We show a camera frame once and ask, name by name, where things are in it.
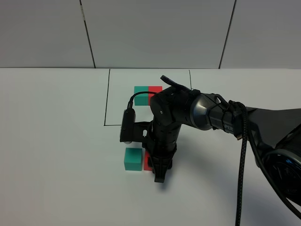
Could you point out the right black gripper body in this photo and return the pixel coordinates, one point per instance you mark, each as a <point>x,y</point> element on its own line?
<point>161,139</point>

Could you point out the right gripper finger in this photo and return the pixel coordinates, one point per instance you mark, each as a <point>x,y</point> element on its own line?
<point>161,164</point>
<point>149,165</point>

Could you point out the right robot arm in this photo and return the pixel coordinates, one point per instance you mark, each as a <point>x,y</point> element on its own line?
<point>274,135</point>

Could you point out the green template block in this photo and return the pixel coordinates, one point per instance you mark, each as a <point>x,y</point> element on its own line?
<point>141,99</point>

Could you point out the red template block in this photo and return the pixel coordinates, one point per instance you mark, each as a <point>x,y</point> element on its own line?
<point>153,90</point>

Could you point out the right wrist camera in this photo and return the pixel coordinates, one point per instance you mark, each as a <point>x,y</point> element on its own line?
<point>132,131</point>

